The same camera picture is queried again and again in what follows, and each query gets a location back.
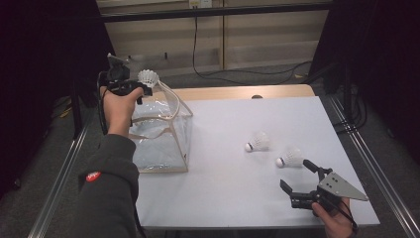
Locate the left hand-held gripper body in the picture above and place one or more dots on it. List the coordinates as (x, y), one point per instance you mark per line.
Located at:
(117, 77)

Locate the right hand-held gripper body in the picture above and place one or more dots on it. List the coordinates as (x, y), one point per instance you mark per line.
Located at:
(338, 188)

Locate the white shuttlecock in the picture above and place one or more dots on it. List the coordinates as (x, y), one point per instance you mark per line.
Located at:
(148, 77)
(291, 158)
(258, 142)

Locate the clear bag with beige trim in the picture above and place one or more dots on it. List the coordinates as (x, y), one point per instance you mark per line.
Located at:
(165, 148)

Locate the person's left hand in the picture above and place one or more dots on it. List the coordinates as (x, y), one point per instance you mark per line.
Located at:
(119, 112)

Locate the person's right hand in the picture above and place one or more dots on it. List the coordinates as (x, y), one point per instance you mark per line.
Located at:
(335, 224)

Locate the white table mat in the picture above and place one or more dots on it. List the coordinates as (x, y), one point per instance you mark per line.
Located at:
(247, 198)

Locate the black metal stand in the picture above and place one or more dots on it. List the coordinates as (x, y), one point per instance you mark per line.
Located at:
(347, 92)
(76, 112)

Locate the black curtain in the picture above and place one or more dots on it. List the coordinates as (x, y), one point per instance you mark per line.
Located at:
(33, 66)
(396, 49)

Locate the dark round table grommet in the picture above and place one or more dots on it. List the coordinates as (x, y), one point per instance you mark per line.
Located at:
(257, 96)

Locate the aluminium floor rail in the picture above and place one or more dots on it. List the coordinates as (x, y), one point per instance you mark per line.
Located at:
(379, 172)
(56, 195)

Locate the white wall socket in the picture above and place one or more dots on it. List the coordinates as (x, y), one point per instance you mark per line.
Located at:
(199, 3)

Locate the black horizontal frame bar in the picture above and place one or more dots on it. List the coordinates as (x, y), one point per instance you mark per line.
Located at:
(214, 12)

